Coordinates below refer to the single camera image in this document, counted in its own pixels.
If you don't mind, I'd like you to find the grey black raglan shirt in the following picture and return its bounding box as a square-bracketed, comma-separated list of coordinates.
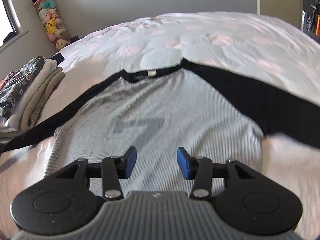
[1, 60, 319, 191]

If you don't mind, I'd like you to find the stack of folded clothes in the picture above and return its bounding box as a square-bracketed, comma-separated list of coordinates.
[1, 54, 65, 139]

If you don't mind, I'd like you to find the pink dotted bed sheet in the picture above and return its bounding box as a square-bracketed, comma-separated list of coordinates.
[1, 12, 319, 239]

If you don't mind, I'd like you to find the plush toy column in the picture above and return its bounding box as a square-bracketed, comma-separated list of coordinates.
[32, 0, 71, 51]

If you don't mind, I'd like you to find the beige bedroom door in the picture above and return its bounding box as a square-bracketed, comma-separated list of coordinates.
[253, 0, 304, 29]

